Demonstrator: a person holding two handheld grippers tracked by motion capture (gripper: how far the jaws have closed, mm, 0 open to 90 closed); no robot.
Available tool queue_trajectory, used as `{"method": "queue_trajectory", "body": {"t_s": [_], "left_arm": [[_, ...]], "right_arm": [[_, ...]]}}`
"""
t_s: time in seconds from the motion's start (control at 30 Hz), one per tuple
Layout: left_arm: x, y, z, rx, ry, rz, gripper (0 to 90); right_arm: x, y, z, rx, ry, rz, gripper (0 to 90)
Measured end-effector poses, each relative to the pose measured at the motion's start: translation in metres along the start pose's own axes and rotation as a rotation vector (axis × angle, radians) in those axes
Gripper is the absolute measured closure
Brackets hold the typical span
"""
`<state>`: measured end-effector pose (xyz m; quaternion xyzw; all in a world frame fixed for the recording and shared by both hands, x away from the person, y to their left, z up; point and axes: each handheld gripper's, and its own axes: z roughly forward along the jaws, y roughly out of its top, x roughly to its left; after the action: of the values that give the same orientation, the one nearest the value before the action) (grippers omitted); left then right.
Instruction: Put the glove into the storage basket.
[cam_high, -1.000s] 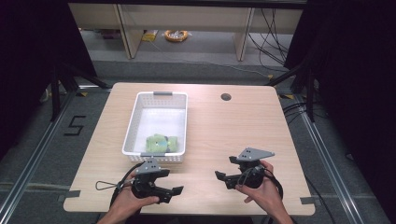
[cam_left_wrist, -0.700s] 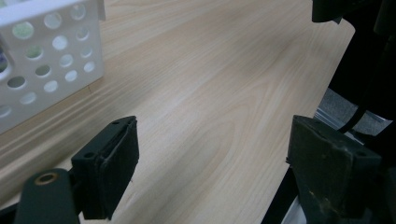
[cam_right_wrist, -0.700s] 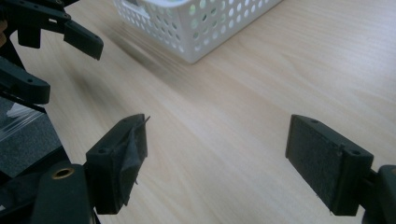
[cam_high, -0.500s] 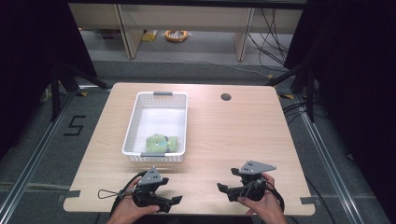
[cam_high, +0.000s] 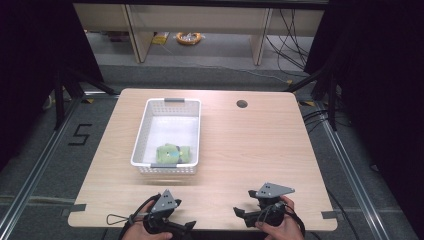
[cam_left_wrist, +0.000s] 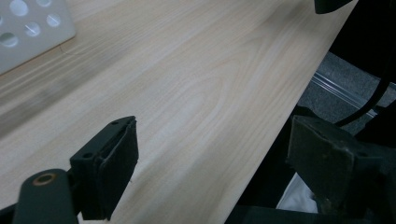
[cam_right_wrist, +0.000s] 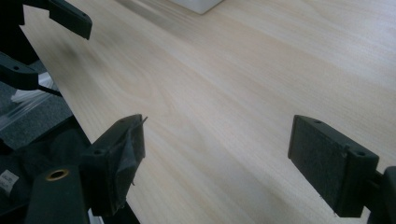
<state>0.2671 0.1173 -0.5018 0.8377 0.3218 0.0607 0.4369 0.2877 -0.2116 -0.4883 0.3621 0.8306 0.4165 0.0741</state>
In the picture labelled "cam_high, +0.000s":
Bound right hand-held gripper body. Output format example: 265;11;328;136
254;182;296;228

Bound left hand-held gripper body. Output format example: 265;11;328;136
143;189;178;235

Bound green frog plush toy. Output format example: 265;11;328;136
155;143;183;165

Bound white perforated plastic basket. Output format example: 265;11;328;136
130;97;202;176

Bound person's right hand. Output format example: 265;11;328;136
254;195;305;240

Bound person's left hand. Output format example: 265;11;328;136
121;199;174;240

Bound black metal stand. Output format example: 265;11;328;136
283;66;339;132
52;65;118;131

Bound black curtain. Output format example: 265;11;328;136
0;0;105;172
303;0;424;240

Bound yellow packet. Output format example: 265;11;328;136
151;32;170;46

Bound black wrist strap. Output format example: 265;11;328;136
288;203;307;238

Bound thin wire loop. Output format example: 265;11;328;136
106;213;148;227

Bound black floor cable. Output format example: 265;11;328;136
325;187;362;240

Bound aluminium floor rail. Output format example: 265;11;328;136
314;99;392;240
0;95;84;232

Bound black cables beside stand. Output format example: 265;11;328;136
301;107;352;135

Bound white floor cable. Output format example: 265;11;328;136
159;43;292;84

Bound bundle of black cables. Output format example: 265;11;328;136
264;8;313;72

